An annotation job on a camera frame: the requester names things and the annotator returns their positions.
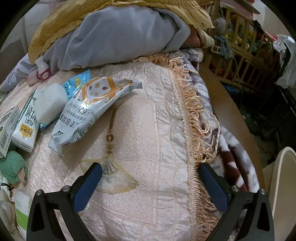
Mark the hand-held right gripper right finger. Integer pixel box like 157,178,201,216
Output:
199,162,275,241

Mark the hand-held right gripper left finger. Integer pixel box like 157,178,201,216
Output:
27,162,103,241

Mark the white plastic bucket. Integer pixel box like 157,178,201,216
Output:
268,146,296,223

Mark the white printed snack bag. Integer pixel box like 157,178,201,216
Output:
48,76,142,156

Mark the green fluffy cloth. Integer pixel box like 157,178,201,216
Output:
0,150,29,188

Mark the white milk carton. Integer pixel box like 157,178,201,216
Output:
11,89,43,153

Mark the blue plastic packet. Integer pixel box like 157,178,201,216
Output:
36,70,91,130

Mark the white medicine box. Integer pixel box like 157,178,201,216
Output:
0,105,22,160

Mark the floral plush blanket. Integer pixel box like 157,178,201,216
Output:
166,47,259,241

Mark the white green packet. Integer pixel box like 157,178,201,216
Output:
14,189,35,234

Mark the pink fringed bedspread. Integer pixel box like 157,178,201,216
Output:
0,53,220,241

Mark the white pill bottle pink label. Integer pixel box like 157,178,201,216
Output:
35,56,51,81

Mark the white plastic bag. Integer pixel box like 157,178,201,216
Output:
273,34,296,88

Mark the white power strip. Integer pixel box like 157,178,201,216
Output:
211,45,233,58

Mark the grey fleece blanket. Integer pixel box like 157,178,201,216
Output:
0,6,192,92

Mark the wooden baby crib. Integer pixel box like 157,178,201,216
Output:
199,0,289,93

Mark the yellow knitted blanket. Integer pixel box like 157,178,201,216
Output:
28,0,215,64

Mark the wooden bed frame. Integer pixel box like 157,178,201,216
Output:
198,61,266,193

